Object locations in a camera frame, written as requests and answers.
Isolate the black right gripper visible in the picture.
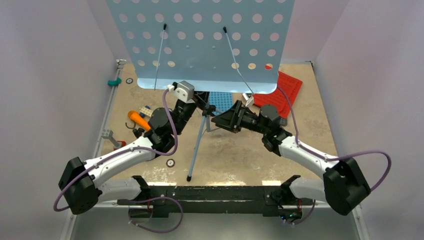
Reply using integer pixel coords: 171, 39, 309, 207
211, 100, 268, 135

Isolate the light blue music stand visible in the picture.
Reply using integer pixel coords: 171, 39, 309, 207
105, 0, 296, 182

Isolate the orange toy microphone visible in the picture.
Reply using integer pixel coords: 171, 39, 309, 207
127, 110, 151, 131

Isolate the black microphone stand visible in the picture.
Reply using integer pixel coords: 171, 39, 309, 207
125, 121, 145, 139

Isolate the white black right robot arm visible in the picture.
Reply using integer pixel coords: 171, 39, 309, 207
211, 100, 372, 216

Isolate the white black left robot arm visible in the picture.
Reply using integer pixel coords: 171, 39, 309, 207
53, 89, 214, 215

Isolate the light blue building baseplate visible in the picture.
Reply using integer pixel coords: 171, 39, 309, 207
208, 91, 234, 115

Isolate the grey building baseplate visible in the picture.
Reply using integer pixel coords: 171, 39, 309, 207
279, 117, 288, 127

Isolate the toy brick car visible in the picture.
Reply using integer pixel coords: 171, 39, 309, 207
139, 105, 153, 118

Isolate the teal curved block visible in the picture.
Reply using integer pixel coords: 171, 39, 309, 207
107, 77, 122, 88

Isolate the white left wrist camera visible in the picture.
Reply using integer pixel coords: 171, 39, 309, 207
167, 81, 195, 104

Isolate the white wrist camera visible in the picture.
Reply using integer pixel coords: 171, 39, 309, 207
167, 81, 195, 104
242, 93, 255, 108

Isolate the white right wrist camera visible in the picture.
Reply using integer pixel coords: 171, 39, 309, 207
242, 93, 255, 108

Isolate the black ring marker front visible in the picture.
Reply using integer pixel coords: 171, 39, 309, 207
166, 158, 176, 168

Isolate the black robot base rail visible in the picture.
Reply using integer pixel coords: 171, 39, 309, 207
117, 185, 313, 219

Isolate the aluminium left edge rail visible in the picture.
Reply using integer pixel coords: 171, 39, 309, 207
91, 59, 127, 159

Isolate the grey post on red brick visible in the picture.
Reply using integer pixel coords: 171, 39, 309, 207
100, 129, 127, 151

